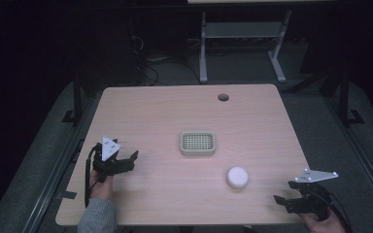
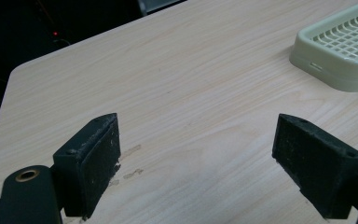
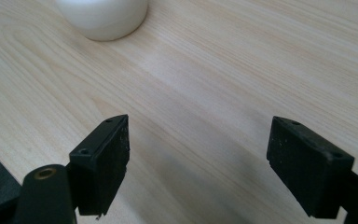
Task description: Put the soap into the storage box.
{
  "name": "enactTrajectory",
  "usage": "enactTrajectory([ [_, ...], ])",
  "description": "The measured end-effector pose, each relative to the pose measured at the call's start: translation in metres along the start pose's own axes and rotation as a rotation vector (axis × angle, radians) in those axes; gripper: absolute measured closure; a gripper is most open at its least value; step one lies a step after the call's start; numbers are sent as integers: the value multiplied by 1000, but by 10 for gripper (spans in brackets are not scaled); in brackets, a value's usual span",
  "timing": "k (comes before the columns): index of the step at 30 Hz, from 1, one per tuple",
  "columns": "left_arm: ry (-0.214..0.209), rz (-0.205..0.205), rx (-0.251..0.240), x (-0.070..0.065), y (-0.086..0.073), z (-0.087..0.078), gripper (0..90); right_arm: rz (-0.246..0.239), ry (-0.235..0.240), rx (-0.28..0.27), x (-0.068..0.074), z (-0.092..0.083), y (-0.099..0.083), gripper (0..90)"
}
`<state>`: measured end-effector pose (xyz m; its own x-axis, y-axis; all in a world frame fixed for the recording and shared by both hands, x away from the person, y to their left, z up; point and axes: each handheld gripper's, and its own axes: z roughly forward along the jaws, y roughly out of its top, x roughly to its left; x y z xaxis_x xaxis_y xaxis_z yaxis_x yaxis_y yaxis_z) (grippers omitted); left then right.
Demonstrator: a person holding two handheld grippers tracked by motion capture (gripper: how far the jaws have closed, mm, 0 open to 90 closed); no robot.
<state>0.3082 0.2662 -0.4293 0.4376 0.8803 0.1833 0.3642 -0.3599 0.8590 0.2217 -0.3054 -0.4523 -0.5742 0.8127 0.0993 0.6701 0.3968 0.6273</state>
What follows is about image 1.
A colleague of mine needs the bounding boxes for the black floor cables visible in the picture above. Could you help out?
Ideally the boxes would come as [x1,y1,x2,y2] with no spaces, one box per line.
[129,34,202,87]

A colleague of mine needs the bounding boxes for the person's right hand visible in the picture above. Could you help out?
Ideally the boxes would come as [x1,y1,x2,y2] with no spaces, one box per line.
[298,211,348,233]

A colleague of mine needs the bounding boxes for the white round soap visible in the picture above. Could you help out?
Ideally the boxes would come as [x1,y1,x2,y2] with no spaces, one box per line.
[225,165,250,190]

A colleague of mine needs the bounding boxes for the black metal stand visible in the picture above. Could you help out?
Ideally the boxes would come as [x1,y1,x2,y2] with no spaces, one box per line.
[335,61,366,126]
[61,61,85,125]

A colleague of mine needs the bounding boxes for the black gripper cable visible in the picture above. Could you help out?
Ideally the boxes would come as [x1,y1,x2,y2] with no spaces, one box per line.
[327,192,354,233]
[84,144,103,209]

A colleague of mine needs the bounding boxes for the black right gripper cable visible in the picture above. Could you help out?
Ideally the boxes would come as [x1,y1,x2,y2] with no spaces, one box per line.
[327,192,354,233]

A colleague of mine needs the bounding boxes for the metal floor rail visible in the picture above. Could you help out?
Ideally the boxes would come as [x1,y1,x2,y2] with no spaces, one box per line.
[322,96,373,215]
[18,93,102,233]

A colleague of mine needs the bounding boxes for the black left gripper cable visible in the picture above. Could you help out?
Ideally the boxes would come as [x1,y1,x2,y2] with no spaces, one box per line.
[84,144,103,209]

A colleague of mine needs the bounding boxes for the pale green slotted soap dish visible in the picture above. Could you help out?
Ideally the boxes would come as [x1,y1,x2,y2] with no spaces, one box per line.
[179,130,217,157]

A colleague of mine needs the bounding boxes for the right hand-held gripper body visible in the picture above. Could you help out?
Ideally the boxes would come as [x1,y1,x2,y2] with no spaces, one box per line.
[287,168,340,222]

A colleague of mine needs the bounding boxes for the person's left hand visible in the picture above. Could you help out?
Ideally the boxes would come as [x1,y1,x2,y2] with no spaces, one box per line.
[88,169,115,202]

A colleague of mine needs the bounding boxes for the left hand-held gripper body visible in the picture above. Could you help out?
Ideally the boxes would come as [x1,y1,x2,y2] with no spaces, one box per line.
[92,135,135,183]

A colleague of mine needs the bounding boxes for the dark tape strip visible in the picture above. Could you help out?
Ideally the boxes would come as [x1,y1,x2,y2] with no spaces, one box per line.
[55,190,78,200]

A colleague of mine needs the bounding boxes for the grey metal desk frame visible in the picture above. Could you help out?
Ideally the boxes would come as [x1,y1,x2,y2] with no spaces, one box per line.
[198,9,293,84]

